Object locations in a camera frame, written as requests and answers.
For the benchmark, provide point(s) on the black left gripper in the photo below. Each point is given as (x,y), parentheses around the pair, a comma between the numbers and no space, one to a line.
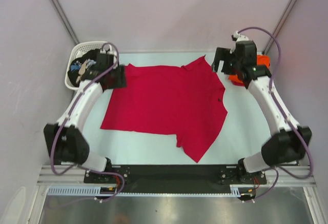
(121,82)

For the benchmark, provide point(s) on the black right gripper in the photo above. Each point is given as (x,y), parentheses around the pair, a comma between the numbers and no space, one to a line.
(222,54)

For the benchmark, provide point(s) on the red polo shirt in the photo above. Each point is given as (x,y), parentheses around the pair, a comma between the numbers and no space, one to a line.
(185,101)

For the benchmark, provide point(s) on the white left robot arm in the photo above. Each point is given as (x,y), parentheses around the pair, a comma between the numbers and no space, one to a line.
(64,139)

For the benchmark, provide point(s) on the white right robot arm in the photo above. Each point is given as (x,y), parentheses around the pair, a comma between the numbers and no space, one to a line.
(289,140)

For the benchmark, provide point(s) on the black printed t shirt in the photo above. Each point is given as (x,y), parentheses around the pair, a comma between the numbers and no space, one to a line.
(85,62)

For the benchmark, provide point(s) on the folded orange t shirt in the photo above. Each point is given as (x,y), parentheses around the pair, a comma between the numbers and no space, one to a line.
(261,60)

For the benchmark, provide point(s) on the white plastic laundry basket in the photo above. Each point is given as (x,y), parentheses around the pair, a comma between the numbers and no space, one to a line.
(77,52)

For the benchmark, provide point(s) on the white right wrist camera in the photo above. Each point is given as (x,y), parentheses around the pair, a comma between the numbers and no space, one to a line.
(237,37)

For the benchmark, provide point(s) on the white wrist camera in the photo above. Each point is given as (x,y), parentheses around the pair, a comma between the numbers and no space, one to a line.
(237,37)
(109,52)

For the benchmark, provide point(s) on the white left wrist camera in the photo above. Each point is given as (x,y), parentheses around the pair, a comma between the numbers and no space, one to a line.
(109,52)

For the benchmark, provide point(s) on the aluminium frame rail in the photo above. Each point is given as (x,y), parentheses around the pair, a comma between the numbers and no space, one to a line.
(287,177)

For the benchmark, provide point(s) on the grey slotted cable duct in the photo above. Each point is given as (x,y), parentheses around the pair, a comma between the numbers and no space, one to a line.
(81,191)

